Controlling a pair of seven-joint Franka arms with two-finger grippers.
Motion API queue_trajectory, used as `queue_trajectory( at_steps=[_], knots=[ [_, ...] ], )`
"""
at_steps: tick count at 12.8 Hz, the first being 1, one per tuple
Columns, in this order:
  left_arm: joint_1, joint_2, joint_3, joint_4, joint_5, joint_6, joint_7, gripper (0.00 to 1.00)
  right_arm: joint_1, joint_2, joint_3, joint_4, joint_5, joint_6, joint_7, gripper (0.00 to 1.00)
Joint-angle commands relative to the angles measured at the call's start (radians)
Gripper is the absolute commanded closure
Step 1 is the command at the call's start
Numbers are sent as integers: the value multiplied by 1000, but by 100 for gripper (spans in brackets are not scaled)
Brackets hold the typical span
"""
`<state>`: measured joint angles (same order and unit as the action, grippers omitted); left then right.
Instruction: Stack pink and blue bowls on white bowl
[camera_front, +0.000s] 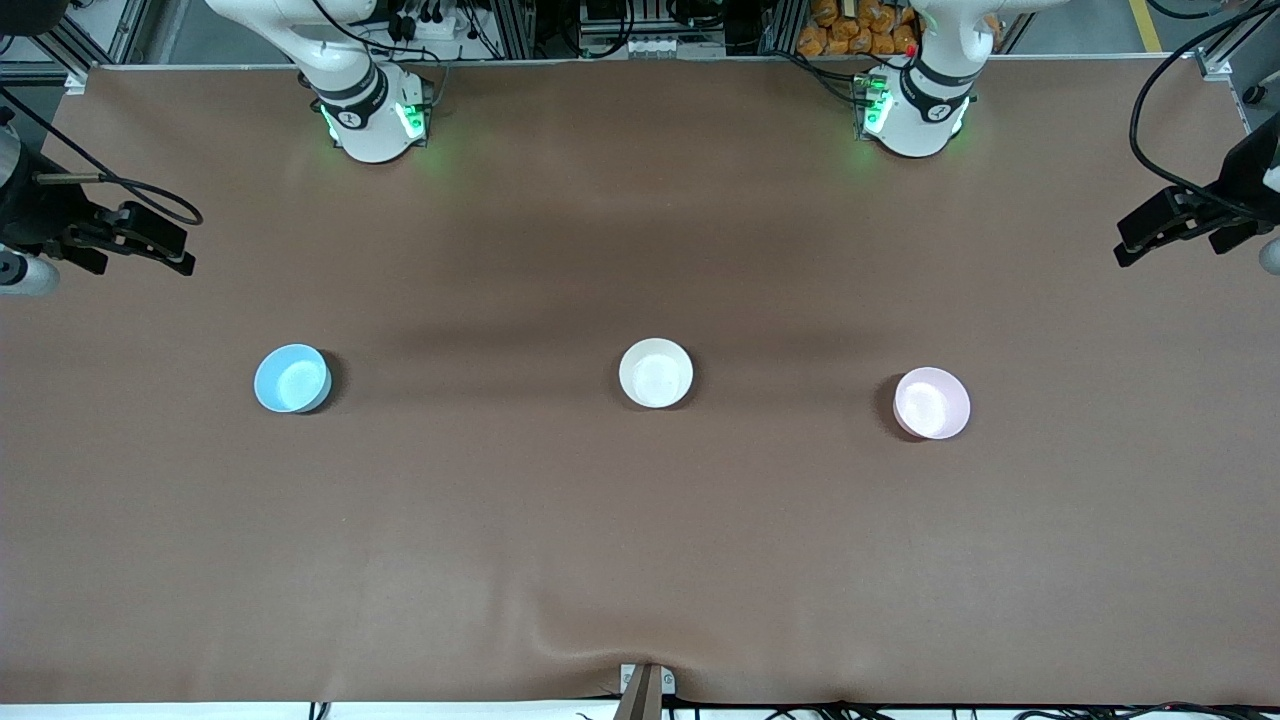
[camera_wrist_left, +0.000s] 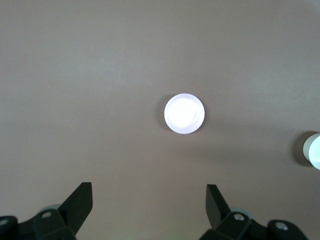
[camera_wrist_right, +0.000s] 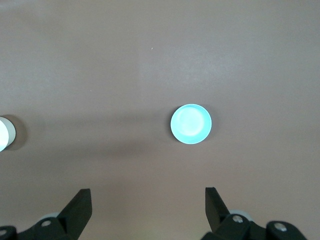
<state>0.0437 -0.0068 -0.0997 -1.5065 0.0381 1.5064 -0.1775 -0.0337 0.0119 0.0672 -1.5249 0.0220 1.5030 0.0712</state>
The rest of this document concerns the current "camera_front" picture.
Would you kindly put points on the aluminium frame profile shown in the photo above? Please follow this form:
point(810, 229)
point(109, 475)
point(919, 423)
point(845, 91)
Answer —
point(1215, 68)
point(76, 80)

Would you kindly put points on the white power strip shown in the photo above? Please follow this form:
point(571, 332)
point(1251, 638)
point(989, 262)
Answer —
point(435, 28)
point(650, 46)

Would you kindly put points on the bag of orange items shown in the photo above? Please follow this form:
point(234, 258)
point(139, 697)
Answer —
point(850, 30)

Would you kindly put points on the brown table mat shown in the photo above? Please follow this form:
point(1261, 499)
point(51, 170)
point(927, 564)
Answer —
point(640, 550)

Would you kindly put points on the white bowl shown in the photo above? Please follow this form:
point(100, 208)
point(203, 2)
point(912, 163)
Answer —
point(655, 373)

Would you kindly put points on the pink bowl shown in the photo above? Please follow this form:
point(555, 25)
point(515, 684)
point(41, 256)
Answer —
point(930, 405)

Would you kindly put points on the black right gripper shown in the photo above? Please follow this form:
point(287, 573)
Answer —
point(32, 212)

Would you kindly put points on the light blue bowl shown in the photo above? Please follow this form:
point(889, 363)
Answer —
point(290, 380)

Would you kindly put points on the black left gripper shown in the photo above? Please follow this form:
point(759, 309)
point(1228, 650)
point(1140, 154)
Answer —
point(1243, 178)

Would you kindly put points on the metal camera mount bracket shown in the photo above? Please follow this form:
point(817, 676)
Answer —
point(640, 700)

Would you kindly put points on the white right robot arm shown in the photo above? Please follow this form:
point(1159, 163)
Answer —
point(365, 130)

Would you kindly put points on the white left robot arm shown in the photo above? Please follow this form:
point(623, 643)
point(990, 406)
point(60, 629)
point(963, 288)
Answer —
point(915, 120)

